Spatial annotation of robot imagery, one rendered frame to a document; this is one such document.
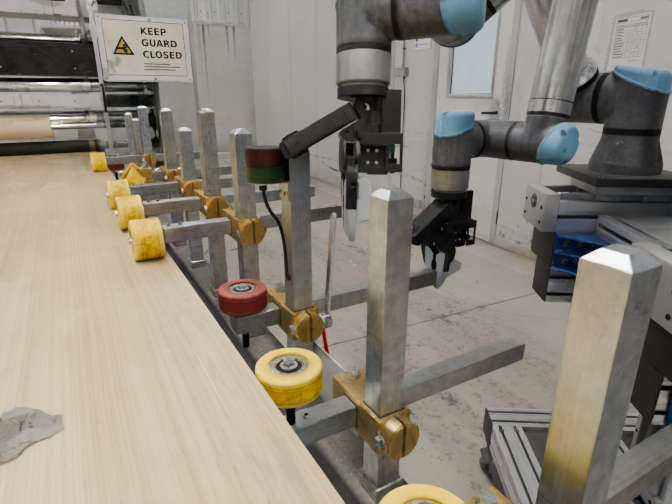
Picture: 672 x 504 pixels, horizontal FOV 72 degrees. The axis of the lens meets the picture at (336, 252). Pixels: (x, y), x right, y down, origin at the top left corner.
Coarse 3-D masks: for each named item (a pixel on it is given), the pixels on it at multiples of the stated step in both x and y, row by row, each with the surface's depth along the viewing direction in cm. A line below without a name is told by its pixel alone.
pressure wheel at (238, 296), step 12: (228, 288) 77; (240, 288) 76; (252, 288) 77; (264, 288) 77; (228, 300) 74; (240, 300) 74; (252, 300) 74; (264, 300) 76; (228, 312) 75; (240, 312) 74; (252, 312) 75
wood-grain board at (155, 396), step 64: (0, 192) 155; (64, 192) 155; (0, 256) 94; (64, 256) 94; (128, 256) 94; (0, 320) 67; (64, 320) 67; (128, 320) 67; (192, 320) 67; (0, 384) 52; (64, 384) 52; (128, 384) 52; (192, 384) 52; (256, 384) 52; (64, 448) 43; (128, 448) 43; (192, 448) 43; (256, 448) 43
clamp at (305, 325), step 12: (276, 300) 81; (288, 312) 77; (300, 312) 76; (312, 312) 77; (288, 324) 78; (300, 324) 75; (312, 324) 76; (288, 336) 79; (300, 336) 75; (312, 336) 77
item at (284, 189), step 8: (256, 184) 68; (264, 184) 68; (272, 184) 68; (280, 184) 72; (288, 184) 70; (264, 192) 70; (280, 192) 72; (288, 192) 70; (264, 200) 70; (288, 200) 71; (272, 216) 72; (280, 224) 72; (280, 232) 73; (288, 280) 76
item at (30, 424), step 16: (0, 416) 45; (16, 416) 46; (32, 416) 44; (48, 416) 46; (0, 432) 43; (16, 432) 44; (32, 432) 44; (48, 432) 44; (0, 448) 43; (16, 448) 42
